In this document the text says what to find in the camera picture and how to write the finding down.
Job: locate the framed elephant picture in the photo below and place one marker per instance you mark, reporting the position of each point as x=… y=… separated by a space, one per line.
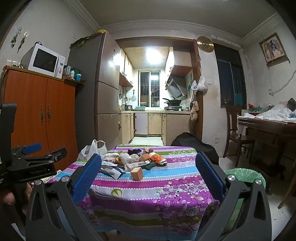
x=273 y=50

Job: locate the white fluffy towel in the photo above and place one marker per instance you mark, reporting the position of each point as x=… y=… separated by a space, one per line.
x=128 y=160

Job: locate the wooden chair by window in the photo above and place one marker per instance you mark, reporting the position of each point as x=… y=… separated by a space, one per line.
x=232 y=113

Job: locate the orange wooden cabinet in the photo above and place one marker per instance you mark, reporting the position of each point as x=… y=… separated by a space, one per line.
x=45 y=112

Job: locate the white red medicine box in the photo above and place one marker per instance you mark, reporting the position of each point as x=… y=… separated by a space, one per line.
x=139 y=164

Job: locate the green lined trash bin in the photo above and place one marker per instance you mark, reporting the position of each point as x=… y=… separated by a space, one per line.
x=245 y=175

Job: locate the dark wooden dining table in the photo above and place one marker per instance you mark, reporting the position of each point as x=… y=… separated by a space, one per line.
x=272 y=140

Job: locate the range hood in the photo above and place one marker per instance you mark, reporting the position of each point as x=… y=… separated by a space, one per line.
x=176 y=86

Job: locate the gold round wall clock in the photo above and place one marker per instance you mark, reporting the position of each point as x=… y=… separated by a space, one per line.
x=205 y=44

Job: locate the white microwave oven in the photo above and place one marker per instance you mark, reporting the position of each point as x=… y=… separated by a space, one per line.
x=43 y=60

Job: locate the white blue paper package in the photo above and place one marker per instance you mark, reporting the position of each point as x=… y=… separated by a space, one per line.
x=111 y=170

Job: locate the black covered bundle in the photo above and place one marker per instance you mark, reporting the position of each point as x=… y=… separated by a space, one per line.
x=187 y=139

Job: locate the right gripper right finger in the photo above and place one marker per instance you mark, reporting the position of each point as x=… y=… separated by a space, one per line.
x=244 y=212

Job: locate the floral striped tablecloth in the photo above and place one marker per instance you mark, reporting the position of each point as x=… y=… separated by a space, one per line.
x=169 y=203

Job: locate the orange foam sponge cube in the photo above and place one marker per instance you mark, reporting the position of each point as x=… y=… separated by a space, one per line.
x=137 y=174

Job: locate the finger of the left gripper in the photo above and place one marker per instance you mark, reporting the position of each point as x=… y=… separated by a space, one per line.
x=51 y=158
x=21 y=151

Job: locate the person's left hand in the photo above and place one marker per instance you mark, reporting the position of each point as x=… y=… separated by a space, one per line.
x=8 y=197

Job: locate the kitchen window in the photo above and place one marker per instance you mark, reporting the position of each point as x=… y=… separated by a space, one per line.
x=149 y=86

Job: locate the black wok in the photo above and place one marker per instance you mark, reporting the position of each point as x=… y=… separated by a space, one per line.
x=172 y=102

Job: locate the grey refrigerator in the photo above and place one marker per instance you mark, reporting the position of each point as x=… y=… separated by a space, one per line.
x=96 y=102

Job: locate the hanging white plastic bag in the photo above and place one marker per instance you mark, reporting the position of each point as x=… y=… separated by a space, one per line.
x=202 y=85

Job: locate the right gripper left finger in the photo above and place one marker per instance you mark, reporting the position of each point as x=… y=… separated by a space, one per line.
x=53 y=212

